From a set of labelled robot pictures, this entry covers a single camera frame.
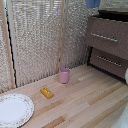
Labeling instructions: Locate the yellow rectangular block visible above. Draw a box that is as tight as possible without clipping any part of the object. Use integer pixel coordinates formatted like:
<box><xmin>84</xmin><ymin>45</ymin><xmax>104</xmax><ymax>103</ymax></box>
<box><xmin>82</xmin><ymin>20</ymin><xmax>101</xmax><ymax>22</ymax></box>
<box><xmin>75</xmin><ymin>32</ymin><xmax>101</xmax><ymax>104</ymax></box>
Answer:
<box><xmin>40</xmin><ymin>87</ymin><xmax>55</xmax><ymax>100</ymax></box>

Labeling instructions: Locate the white rounded object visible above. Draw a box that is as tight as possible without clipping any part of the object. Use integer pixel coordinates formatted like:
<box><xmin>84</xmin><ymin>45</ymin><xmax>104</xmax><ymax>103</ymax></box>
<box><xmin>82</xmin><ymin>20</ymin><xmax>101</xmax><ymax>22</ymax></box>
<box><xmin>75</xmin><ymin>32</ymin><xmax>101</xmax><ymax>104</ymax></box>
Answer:
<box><xmin>111</xmin><ymin>103</ymin><xmax>128</xmax><ymax>128</ymax></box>

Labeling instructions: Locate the pink cup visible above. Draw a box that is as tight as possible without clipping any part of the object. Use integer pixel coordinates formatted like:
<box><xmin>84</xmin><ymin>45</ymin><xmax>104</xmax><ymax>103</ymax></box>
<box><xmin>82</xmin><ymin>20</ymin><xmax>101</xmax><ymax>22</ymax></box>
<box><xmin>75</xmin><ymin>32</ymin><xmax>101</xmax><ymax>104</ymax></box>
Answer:
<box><xmin>58</xmin><ymin>67</ymin><xmax>71</xmax><ymax>85</ymax></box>

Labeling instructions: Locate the white patterned plate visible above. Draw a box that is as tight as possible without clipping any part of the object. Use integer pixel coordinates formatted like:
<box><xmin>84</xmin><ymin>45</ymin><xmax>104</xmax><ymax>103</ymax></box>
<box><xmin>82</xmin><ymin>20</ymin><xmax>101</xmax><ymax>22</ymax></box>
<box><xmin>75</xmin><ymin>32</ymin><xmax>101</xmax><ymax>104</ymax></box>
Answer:
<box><xmin>0</xmin><ymin>93</ymin><xmax>35</xmax><ymax>128</ymax></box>

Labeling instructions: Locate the long silver drawer handle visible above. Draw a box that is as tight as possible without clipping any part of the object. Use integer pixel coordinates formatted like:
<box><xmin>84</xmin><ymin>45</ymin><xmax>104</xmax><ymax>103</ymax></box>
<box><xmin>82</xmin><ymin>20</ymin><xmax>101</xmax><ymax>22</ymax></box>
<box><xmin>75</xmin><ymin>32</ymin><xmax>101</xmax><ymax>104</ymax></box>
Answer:
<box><xmin>97</xmin><ymin>55</ymin><xmax>123</xmax><ymax>67</ymax></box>

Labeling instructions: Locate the dark brown drawer cabinet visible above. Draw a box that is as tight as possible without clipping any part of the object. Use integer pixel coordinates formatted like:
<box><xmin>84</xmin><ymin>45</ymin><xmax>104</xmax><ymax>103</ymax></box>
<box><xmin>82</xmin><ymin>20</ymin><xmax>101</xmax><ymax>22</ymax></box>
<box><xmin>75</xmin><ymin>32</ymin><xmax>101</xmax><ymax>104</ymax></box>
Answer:
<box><xmin>85</xmin><ymin>9</ymin><xmax>128</xmax><ymax>83</ymax></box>

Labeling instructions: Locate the brown drawer with long handle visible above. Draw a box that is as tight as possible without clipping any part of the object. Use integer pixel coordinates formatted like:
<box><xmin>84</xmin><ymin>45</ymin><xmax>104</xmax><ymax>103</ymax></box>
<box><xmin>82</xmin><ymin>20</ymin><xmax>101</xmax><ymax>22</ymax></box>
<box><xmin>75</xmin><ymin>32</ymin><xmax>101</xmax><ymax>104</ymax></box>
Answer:
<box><xmin>89</xmin><ymin>47</ymin><xmax>128</xmax><ymax>81</ymax></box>

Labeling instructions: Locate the wooden screen post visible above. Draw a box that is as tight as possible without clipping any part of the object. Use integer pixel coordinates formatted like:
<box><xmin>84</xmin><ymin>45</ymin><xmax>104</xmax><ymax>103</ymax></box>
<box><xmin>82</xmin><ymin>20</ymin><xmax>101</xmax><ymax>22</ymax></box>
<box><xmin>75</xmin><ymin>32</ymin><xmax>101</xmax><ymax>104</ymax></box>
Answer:
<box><xmin>0</xmin><ymin>0</ymin><xmax>17</xmax><ymax>90</ymax></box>
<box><xmin>57</xmin><ymin>0</ymin><xmax>66</xmax><ymax>72</ymax></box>

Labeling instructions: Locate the short silver drawer handle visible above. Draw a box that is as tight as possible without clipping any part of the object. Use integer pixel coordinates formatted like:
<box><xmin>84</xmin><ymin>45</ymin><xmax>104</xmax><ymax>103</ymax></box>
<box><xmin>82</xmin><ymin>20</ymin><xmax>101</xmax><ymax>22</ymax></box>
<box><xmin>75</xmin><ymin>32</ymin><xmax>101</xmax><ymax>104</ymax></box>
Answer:
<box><xmin>90</xmin><ymin>31</ymin><xmax>120</xmax><ymax>43</ymax></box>

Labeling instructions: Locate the brown drawer with short handle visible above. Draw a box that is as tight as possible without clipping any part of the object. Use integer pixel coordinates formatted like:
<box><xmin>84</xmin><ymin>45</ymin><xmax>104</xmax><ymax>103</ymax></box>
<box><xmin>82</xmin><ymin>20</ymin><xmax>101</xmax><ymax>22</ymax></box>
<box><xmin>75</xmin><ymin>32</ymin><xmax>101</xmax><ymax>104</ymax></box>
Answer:
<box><xmin>85</xmin><ymin>16</ymin><xmax>128</xmax><ymax>61</ymax></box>

